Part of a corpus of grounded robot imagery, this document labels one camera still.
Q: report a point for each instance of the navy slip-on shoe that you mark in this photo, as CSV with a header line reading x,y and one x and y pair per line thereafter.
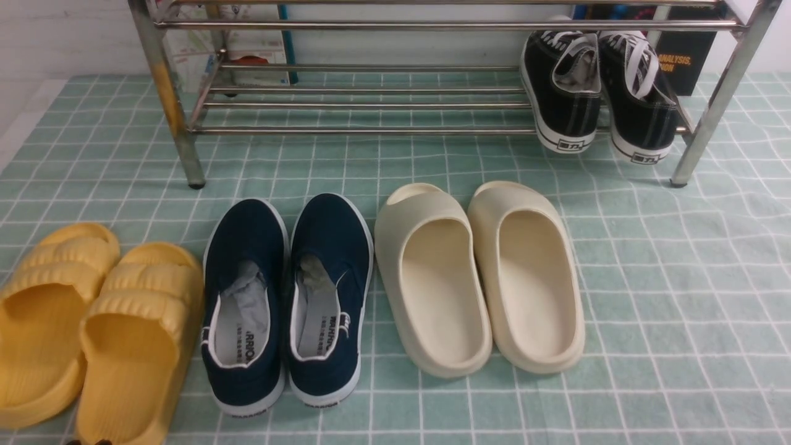
x,y
244,267
330,270

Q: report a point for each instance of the right cream slide slipper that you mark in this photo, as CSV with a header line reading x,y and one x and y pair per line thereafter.
x,y
529,277

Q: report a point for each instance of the right navy slip-on shoe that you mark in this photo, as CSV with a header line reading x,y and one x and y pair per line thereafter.
x,y
330,270

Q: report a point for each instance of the white box with red car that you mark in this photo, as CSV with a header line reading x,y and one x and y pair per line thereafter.
x,y
192,52

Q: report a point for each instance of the left cream slide slipper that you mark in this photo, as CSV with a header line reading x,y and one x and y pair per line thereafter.
x,y
423,244

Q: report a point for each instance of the black book with orange text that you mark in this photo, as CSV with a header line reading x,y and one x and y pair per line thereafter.
x,y
682,55

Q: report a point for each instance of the left yellow slide slipper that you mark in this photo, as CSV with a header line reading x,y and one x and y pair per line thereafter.
x,y
42,363

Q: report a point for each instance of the right yellow slide slipper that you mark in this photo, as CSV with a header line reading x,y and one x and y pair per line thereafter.
x,y
138,338

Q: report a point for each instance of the left navy slip-on shoe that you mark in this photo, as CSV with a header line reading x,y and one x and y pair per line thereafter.
x,y
244,267

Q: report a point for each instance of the black canvas sneaker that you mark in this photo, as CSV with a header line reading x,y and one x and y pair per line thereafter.
x,y
560,73
643,116

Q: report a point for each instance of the yellow slide slipper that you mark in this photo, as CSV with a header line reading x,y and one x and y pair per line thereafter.
x,y
138,338
42,363

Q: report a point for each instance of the metal shoe rack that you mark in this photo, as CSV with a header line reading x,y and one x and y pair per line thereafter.
x,y
219,89

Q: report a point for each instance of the cream slide slipper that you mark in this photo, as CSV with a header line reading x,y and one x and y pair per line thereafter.
x,y
423,244
529,277

